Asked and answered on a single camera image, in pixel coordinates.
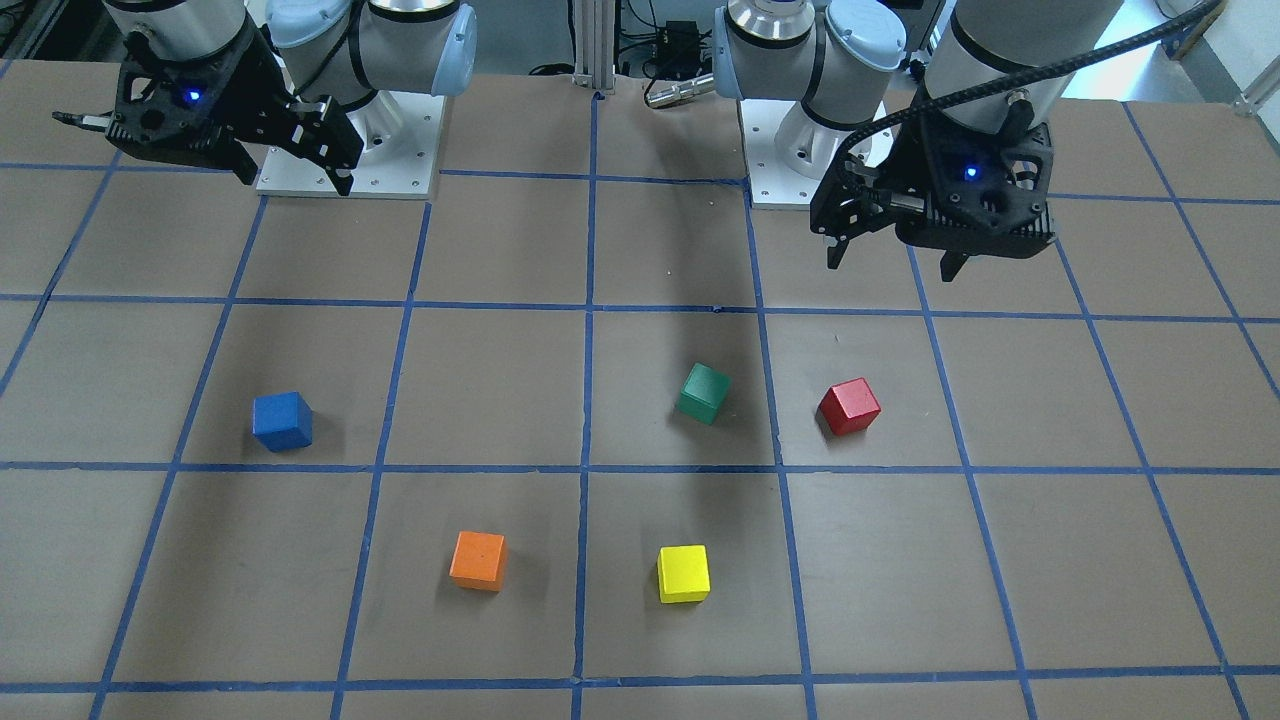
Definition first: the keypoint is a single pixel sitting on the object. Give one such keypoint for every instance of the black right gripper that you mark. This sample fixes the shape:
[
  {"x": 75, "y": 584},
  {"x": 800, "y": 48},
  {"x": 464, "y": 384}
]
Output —
[{"x": 264, "y": 88}]

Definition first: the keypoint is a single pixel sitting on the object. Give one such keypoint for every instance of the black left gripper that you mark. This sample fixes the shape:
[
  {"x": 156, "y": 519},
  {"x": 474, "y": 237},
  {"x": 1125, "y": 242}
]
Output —
[{"x": 894, "y": 163}]

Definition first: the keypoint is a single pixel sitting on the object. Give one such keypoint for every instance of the red wooden block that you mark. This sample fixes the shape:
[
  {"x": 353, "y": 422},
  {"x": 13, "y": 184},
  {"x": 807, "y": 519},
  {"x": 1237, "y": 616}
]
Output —
[{"x": 849, "y": 407}]

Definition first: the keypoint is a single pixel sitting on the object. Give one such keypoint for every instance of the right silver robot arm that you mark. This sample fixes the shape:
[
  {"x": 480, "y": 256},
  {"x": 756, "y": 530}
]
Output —
[{"x": 349, "y": 51}]

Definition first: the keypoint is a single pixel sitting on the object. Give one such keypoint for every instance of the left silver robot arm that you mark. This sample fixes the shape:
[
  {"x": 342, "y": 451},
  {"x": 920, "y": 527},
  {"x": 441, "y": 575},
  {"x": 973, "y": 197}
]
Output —
[{"x": 840, "y": 56}]

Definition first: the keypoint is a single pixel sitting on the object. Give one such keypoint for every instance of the green wooden block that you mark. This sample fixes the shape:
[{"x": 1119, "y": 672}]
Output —
[{"x": 703, "y": 393}]

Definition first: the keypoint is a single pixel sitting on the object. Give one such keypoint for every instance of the blue wooden block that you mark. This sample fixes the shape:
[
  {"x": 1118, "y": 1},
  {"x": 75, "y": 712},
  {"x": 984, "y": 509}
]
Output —
[{"x": 282, "y": 422}]

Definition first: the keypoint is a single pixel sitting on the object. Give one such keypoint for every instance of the yellow wooden block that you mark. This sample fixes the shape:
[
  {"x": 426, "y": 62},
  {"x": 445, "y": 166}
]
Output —
[{"x": 683, "y": 573}]

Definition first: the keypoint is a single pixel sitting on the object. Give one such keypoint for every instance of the orange wooden block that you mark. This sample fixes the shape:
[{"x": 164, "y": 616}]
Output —
[{"x": 479, "y": 561}]

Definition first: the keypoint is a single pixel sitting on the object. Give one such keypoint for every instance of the brown paper table cover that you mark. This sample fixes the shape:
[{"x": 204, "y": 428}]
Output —
[{"x": 1067, "y": 507}]

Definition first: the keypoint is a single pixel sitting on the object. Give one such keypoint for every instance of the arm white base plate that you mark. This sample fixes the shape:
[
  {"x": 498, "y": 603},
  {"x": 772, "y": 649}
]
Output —
[
  {"x": 402, "y": 134},
  {"x": 786, "y": 152}
]

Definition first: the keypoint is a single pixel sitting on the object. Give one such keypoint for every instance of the aluminium frame post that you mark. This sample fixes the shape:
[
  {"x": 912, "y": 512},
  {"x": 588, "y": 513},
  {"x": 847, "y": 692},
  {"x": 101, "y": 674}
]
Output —
[{"x": 594, "y": 45}]

